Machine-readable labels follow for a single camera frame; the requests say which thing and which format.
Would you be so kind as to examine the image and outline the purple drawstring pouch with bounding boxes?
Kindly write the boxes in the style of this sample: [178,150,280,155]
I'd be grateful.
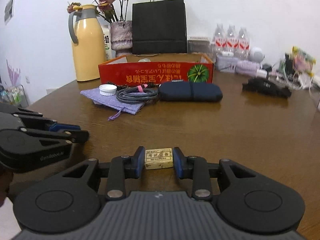
[80,88,144,120]

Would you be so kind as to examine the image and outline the small white round lid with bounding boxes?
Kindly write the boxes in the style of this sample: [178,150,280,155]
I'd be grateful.
[99,84,118,96]

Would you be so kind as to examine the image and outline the small yellowed eraser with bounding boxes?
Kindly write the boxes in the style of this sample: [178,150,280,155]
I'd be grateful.
[144,148,174,170]

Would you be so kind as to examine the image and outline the iridescent plastic bag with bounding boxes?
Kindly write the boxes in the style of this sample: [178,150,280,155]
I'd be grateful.
[138,58,151,62]

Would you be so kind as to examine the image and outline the navy blue zip case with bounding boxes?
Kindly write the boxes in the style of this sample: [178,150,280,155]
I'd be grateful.
[158,81,223,102]

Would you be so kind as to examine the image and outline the person's left hand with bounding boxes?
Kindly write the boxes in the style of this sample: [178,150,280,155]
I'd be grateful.
[0,170,14,206]

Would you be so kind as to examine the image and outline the yellow thermos jug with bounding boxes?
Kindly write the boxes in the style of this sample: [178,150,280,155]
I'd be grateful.
[68,4,106,82]

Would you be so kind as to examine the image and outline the red cardboard box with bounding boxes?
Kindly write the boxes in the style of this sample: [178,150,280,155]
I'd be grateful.
[99,53,214,87]

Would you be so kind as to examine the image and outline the white milk carton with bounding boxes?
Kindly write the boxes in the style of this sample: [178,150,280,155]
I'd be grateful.
[101,25,112,60]

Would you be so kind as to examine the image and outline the purple textured vase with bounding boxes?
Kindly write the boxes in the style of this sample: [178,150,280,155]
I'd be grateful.
[110,21,132,57]

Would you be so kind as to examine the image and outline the purple scrunchie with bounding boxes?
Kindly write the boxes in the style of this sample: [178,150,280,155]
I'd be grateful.
[235,60,261,76]

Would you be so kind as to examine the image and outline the white tin box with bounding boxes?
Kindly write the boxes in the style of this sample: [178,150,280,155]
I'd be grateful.
[215,55,239,73]

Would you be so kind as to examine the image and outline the black paper shopping bag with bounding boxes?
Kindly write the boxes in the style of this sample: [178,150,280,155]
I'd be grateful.
[132,0,187,55]

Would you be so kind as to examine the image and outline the white round speaker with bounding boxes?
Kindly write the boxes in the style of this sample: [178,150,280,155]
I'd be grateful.
[248,47,265,63]

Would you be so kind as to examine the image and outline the white earbud case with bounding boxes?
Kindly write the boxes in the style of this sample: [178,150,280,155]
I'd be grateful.
[221,51,234,57]

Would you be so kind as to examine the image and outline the pink snack packet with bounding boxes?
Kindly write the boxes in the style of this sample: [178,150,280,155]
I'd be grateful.
[292,46,316,76]

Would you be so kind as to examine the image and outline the white flat box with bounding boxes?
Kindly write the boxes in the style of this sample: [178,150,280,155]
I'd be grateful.
[188,36,210,41]

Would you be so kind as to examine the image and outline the water bottle right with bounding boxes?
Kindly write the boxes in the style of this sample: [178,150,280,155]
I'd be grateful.
[238,27,250,60]

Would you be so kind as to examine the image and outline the water bottle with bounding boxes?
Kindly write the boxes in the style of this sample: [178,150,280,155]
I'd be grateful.
[226,24,239,53]
[213,23,226,55]
[238,27,250,60]

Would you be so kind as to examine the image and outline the clear container of grains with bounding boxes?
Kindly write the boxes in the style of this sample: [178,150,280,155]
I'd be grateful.
[187,40,212,55]

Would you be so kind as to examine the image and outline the water bottle middle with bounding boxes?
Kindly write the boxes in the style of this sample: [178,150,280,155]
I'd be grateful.
[226,24,239,53]

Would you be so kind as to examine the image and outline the water bottle left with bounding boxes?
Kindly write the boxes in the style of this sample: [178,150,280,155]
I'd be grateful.
[213,23,226,55]

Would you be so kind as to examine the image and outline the wire shelf rack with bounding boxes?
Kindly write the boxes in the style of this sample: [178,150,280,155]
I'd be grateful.
[0,85,29,108]

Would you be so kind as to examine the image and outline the tangled white cables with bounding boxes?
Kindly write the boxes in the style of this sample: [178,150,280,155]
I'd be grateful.
[260,60,320,111]

